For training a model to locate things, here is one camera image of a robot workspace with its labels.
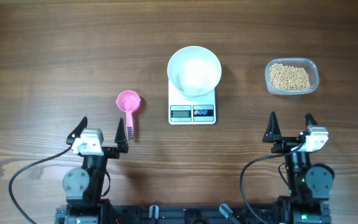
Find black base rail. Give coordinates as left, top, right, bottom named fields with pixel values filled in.
left=54, top=203, right=332, bottom=224

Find right black cable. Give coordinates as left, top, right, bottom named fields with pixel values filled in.
left=239, top=142, right=306, bottom=224

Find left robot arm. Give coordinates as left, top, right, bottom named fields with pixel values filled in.
left=54, top=116, right=129, bottom=224

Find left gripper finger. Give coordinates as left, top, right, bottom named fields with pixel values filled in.
left=66, top=116, right=88, bottom=145
left=114, top=118, right=129, bottom=153

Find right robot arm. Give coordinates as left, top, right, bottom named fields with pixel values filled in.
left=262, top=112, right=335, bottom=224

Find soybeans in container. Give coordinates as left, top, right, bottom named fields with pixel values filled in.
left=269, top=63, right=310, bottom=90

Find left black cable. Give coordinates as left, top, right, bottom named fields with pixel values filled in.
left=8, top=145, right=74, bottom=224

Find clear plastic container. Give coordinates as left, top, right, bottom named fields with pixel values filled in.
left=265, top=58, right=319, bottom=95

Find black cable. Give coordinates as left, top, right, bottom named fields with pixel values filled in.
left=239, top=142, right=306, bottom=224
left=8, top=145, right=74, bottom=224

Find white digital kitchen scale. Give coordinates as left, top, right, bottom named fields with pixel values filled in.
left=168, top=80, right=217, bottom=125

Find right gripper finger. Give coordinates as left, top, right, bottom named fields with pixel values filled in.
left=305, top=113, right=318, bottom=127
left=262, top=111, right=282, bottom=143

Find pink plastic scoop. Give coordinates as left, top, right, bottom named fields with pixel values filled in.
left=116, top=90, right=141, bottom=140

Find white bowl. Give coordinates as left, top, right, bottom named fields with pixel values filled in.
left=167, top=46, right=222, bottom=98

